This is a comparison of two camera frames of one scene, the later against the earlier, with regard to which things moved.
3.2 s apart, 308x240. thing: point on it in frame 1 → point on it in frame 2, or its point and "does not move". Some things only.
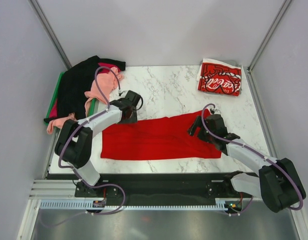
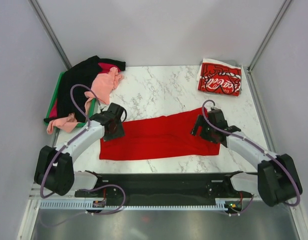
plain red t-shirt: x=167 y=138 does not move
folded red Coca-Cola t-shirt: x=219 y=77 does not move
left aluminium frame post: x=51 y=31 does not move
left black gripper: x=133 y=119 → x=119 y=133
